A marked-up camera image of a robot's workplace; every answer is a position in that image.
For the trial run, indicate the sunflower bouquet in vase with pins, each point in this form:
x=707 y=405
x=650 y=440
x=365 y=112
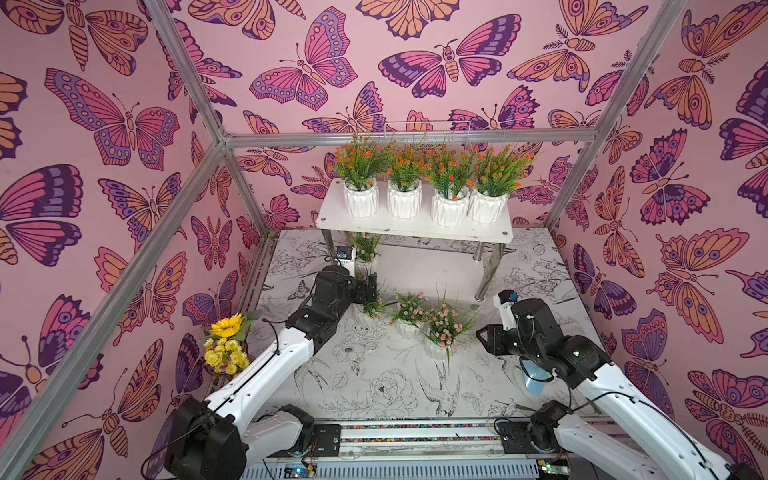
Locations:
x=225 y=346

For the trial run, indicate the pink potted plant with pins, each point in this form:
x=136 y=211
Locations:
x=444 y=325
x=409 y=314
x=369 y=313
x=366 y=256

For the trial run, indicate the light blue garden trowel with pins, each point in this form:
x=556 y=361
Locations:
x=535 y=378

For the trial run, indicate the white two-tier rack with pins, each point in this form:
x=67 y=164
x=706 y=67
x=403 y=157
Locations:
x=464 y=277

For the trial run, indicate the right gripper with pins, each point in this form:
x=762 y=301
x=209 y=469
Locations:
x=491 y=339

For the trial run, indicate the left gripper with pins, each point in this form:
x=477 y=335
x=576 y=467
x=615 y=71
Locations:
x=360 y=296

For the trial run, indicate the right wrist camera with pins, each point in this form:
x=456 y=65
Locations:
x=504 y=302

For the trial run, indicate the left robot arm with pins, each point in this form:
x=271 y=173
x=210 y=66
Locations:
x=222 y=435

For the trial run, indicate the orange potted plant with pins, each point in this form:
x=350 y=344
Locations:
x=449 y=172
x=496 y=177
x=358 y=163
x=406 y=166

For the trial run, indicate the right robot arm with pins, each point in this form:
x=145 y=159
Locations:
x=664 y=450

